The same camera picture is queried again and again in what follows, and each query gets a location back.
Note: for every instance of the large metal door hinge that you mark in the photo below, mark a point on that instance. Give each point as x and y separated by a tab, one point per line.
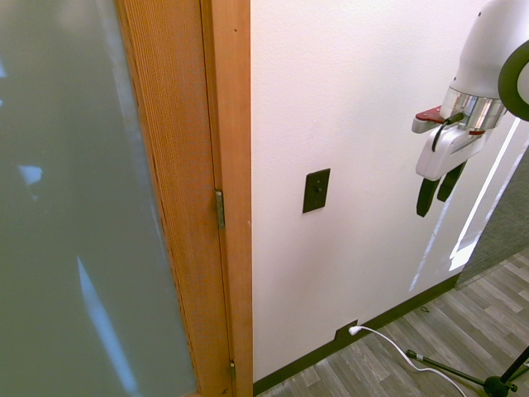
219	209

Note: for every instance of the dark brown baseboard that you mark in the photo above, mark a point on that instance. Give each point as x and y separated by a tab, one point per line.
363	326

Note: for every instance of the grey fabric partition panel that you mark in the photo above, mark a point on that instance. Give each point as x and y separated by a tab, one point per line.
502	219

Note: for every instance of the black tripod stand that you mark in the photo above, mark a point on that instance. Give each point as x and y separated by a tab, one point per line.
492	374

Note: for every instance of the wooden door frame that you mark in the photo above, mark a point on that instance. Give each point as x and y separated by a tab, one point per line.
231	124

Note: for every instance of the wooden door with frosted glass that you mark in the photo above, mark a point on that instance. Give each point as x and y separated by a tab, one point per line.
103	198

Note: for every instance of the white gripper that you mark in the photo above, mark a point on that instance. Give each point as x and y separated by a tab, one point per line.
442	153

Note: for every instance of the grey red wrist camera mount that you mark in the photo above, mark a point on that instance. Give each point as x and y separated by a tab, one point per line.
425	120

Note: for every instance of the dark wall outlet plate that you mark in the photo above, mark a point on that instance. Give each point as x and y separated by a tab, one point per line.
346	329

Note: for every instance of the dark brown light switch plate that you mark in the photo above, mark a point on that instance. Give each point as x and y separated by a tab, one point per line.
315	190

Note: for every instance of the small metal door hinge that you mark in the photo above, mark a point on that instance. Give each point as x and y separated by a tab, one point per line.
232	369

